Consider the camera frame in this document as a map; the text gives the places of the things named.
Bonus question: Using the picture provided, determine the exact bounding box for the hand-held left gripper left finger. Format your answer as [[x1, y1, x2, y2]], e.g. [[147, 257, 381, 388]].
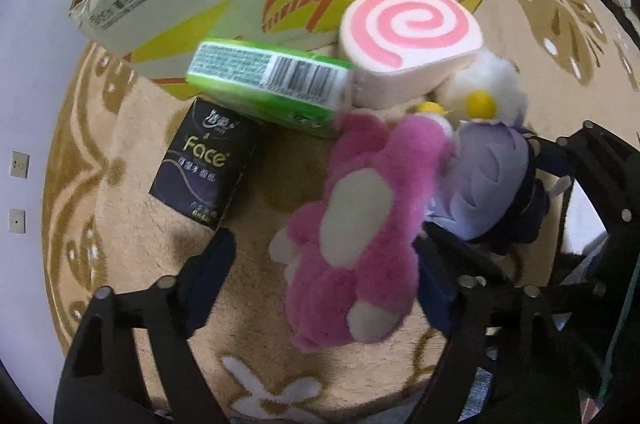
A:
[[52, 227, 237, 424]]

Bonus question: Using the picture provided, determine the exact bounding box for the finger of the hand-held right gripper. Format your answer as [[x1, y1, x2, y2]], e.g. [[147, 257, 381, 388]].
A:
[[525, 120, 640, 306]]

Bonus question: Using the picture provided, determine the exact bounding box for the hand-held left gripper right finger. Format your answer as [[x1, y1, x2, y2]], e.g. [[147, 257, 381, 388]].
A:
[[414, 222, 589, 424]]

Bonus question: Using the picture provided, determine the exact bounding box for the pink bear plush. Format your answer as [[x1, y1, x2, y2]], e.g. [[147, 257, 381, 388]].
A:
[[269, 111, 453, 352]]

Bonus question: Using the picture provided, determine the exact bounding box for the dark purple tissue pack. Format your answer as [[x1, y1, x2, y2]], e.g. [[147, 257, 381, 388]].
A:
[[150, 97, 261, 232]]

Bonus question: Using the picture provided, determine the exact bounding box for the white doll plush purple dress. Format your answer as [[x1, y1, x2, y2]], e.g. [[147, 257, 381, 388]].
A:
[[417, 54, 551, 257]]

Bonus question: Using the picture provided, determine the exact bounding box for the green tissue pack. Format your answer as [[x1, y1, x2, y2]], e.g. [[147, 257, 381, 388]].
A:
[[185, 38, 357, 140]]

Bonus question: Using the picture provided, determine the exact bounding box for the pink swirl roll plush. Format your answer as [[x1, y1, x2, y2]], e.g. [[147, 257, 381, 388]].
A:
[[339, 0, 485, 109]]

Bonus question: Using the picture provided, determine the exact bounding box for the beige printed blanket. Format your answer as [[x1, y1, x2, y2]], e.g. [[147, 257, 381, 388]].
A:
[[42, 0, 640, 424]]

